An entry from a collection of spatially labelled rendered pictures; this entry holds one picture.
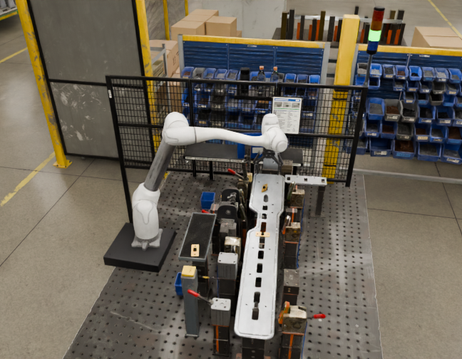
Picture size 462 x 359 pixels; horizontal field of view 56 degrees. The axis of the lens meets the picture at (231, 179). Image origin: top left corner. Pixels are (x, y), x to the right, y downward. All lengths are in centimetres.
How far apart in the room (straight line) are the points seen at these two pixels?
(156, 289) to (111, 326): 34
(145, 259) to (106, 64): 236
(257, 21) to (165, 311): 717
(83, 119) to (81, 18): 108
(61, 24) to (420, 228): 394
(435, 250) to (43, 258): 349
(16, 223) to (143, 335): 251
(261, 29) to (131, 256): 684
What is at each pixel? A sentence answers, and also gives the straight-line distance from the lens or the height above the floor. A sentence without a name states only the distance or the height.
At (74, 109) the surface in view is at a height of 74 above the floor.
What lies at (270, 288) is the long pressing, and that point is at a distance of 229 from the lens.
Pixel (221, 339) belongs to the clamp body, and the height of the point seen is 83.
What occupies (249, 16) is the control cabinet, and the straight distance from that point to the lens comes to 901.
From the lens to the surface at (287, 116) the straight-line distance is 328.
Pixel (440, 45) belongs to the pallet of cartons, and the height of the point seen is 135.
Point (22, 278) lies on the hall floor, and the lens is 409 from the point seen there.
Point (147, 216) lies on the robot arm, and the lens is 278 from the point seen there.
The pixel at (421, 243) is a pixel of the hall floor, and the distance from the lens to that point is 437.
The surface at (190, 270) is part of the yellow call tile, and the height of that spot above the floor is 116.
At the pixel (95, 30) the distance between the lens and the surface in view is 452.
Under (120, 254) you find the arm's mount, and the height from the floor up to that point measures 77.
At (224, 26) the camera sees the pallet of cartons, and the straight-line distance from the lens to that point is 688.
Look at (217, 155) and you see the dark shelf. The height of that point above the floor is 103.
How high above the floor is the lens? 269
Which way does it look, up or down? 34 degrees down
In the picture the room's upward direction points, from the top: straight up
